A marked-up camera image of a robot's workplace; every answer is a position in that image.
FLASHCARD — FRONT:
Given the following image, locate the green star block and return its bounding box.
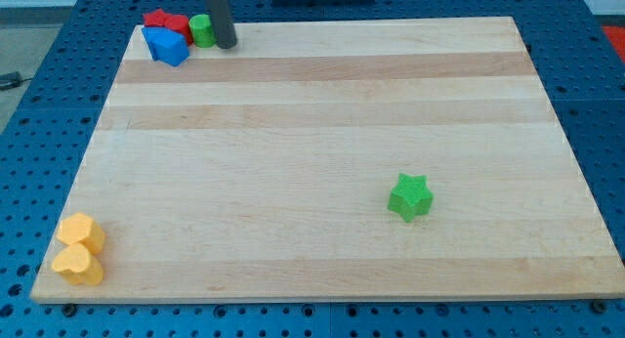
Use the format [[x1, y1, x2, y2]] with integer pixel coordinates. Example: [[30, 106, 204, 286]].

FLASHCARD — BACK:
[[387, 173, 434, 223]]

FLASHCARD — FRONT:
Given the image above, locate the red star block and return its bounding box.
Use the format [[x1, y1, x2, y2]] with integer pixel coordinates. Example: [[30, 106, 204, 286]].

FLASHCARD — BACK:
[[143, 8, 170, 27]]

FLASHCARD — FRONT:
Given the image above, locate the light wooden board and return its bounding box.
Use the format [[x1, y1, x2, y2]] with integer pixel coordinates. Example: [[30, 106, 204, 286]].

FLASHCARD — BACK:
[[31, 17, 624, 304]]

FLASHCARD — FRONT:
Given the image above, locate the green cylinder block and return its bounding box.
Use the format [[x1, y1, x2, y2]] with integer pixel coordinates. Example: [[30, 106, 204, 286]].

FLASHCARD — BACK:
[[188, 14, 216, 48]]

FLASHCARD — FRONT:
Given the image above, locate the blue pentagon block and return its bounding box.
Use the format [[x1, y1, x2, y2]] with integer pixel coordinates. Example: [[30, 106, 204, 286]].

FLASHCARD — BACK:
[[150, 30, 189, 66]]

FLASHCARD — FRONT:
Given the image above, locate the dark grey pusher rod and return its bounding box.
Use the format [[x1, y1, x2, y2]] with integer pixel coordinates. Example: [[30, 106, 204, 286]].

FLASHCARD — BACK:
[[204, 0, 237, 49]]

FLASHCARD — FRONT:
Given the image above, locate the red cylinder block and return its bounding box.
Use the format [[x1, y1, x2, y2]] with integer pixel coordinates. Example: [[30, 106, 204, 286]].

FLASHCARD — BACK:
[[164, 15, 193, 46]]

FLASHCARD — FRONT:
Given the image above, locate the blue flat block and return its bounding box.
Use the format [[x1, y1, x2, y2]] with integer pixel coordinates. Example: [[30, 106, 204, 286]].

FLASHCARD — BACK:
[[142, 27, 166, 61]]

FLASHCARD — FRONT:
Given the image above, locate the yellow pentagon block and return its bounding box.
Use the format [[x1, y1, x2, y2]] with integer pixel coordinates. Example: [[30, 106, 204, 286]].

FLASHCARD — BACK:
[[56, 213, 106, 255]]

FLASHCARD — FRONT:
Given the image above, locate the yellow heart block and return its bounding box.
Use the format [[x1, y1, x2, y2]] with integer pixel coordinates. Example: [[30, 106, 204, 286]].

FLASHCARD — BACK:
[[51, 243, 104, 285]]

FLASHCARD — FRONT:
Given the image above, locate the black cable on floor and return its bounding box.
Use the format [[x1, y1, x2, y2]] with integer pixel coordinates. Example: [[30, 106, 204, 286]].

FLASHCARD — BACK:
[[0, 70, 33, 92]]

